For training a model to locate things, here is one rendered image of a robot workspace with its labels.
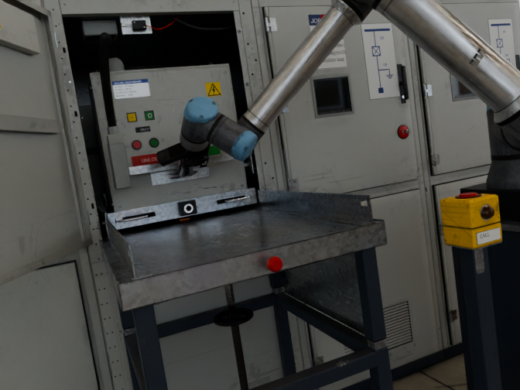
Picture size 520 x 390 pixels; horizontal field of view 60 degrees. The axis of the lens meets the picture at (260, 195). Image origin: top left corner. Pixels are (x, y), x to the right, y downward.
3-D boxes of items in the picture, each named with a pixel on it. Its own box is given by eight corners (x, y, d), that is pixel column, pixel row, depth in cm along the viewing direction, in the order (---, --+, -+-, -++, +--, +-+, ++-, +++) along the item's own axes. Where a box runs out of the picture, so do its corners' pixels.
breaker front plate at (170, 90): (248, 192, 171) (229, 64, 167) (116, 216, 153) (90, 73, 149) (247, 192, 172) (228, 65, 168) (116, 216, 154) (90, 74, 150)
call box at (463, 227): (504, 242, 91) (499, 193, 91) (475, 251, 89) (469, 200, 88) (471, 237, 99) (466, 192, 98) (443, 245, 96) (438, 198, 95)
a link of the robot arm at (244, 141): (262, 135, 136) (227, 114, 137) (257, 135, 125) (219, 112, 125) (246, 162, 138) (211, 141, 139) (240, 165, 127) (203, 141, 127)
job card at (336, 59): (348, 66, 179) (341, 12, 177) (315, 70, 174) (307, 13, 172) (347, 67, 180) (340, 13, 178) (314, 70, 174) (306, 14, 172)
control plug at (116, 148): (132, 186, 145) (122, 132, 144) (116, 189, 143) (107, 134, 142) (129, 186, 152) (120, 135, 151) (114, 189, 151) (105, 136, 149)
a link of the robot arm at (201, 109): (209, 126, 124) (178, 107, 124) (202, 151, 134) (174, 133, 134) (227, 105, 129) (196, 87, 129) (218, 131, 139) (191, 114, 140)
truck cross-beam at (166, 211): (257, 203, 172) (254, 187, 172) (110, 230, 152) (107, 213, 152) (252, 202, 177) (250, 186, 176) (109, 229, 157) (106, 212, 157)
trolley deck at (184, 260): (387, 244, 109) (384, 219, 108) (122, 313, 86) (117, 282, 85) (272, 220, 171) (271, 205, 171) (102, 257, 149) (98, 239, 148)
